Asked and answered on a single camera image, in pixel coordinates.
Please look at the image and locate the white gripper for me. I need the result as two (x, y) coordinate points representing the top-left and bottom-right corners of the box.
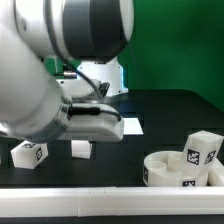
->
(59, 103), (124, 142)

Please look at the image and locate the white round stool seat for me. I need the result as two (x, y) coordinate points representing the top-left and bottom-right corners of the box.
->
(143, 151), (208, 187)

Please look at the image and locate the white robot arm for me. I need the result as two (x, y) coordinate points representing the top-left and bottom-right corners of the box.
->
(0, 0), (134, 143)

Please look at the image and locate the white marker sheet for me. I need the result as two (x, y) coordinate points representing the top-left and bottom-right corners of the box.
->
(124, 118), (143, 135)

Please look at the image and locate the white front fence bar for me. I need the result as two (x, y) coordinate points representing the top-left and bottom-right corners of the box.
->
(0, 187), (224, 218)

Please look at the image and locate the white fence bar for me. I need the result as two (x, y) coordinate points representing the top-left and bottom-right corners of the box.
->
(208, 161), (224, 187)
(0, 187), (224, 218)

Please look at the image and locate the white right fence bar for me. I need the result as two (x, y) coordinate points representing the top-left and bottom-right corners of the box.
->
(208, 161), (224, 187)

